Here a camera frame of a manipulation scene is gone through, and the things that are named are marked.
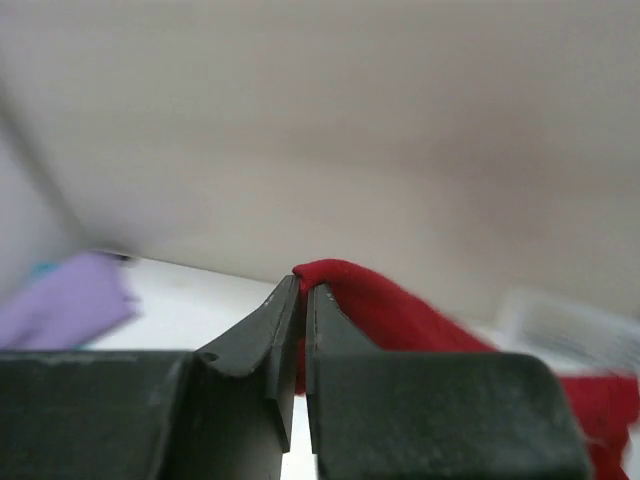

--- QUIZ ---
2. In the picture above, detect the teal t shirt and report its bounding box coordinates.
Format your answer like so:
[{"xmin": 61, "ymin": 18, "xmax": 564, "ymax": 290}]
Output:
[{"xmin": 31, "ymin": 262, "xmax": 59, "ymax": 276}]

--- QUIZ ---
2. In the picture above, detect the white plastic laundry basket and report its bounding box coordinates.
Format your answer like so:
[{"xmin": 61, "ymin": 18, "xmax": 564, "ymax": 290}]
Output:
[{"xmin": 497, "ymin": 290, "xmax": 639, "ymax": 373}]

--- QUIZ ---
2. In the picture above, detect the lavender t shirt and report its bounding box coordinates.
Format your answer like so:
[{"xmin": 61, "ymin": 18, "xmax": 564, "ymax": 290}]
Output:
[{"xmin": 1, "ymin": 251, "xmax": 137, "ymax": 350}]

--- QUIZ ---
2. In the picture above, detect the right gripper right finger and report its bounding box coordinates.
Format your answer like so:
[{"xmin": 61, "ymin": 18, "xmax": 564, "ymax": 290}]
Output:
[{"xmin": 306, "ymin": 285, "xmax": 593, "ymax": 479}]

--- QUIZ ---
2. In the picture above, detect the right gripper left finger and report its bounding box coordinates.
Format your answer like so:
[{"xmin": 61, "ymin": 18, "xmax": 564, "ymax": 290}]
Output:
[{"xmin": 1, "ymin": 276, "xmax": 300, "ymax": 479}]

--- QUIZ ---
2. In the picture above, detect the red t shirt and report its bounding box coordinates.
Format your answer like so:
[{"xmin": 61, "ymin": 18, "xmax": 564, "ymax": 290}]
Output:
[{"xmin": 293, "ymin": 259, "xmax": 639, "ymax": 479}]

